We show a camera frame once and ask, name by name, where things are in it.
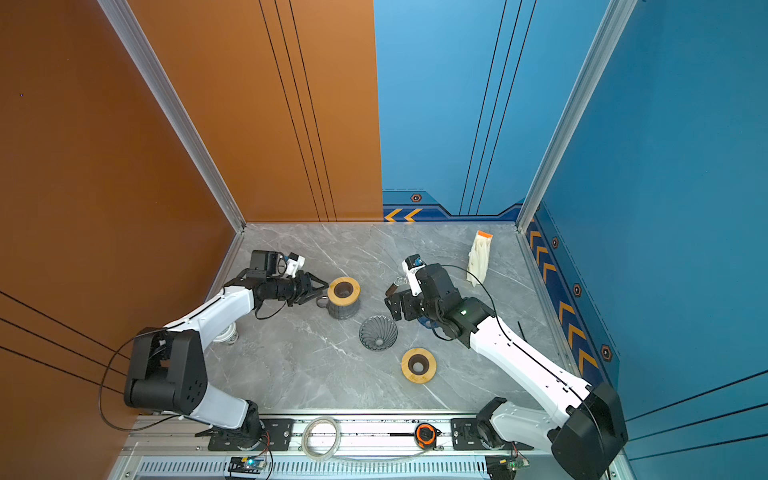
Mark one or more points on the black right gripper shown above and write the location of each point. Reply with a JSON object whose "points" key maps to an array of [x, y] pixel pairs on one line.
{"points": [[407, 300]]}

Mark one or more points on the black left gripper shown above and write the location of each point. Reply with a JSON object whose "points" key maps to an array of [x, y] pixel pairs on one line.
{"points": [[305, 287]]}

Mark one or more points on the grey ribbed glass dripper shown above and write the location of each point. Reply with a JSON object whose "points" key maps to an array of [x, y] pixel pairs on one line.
{"points": [[378, 333]]}

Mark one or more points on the grey glass carafe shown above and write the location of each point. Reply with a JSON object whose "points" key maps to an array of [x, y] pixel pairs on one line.
{"points": [[337, 309]]}

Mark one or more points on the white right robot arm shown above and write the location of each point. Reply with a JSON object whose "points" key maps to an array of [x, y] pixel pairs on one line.
{"points": [[583, 424]]}

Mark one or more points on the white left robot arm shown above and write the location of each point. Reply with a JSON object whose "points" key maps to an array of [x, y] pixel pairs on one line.
{"points": [[167, 370]]}

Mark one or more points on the blue ribbed dripper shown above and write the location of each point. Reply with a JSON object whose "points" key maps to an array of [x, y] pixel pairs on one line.
{"points": [[428, 323]]}

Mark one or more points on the coffee filter paper pack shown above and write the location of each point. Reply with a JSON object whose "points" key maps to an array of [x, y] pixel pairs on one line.
{"points": [[478, 258]]}

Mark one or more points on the orange black tape measure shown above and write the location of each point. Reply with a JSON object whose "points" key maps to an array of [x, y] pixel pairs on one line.
{"points": [[426, 436]]}

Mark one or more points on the clear coiled tube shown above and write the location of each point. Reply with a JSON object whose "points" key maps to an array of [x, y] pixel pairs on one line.
{"points": [[321, 439]]}

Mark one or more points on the green circuit board right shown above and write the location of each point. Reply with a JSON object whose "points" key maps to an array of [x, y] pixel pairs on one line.
{"points": [[504, 468]]}

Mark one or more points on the green circuit board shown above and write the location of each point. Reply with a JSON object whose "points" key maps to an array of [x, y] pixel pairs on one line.
{"points": [[504, 468], [247, 467]]}

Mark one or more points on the green circuit board left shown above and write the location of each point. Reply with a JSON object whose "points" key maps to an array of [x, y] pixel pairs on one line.
{"points": [[247, 467]]}

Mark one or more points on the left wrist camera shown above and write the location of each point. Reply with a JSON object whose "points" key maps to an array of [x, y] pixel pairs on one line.
{"points": [[274, 263]]}

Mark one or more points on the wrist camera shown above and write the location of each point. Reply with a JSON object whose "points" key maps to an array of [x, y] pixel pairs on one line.
{"points": [[274, 263], [429, 280]]}

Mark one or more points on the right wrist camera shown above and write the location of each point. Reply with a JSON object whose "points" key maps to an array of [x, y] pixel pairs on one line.
{"points": [[429, 280]]}

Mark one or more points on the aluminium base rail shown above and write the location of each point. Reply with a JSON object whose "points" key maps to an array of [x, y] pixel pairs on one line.
{"points": [[374, 445]]}

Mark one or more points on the aluminium corner post left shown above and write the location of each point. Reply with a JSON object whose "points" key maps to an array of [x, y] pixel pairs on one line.
{"points": [[127, 27]]}

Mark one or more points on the aluminium corner post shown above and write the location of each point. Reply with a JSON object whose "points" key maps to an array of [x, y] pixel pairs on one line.
{"points": [[609, 32], [127, 27]]}

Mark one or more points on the aluminium corner post right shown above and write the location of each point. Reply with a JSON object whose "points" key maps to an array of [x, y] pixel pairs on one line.
{"points": [[609, 32]]}

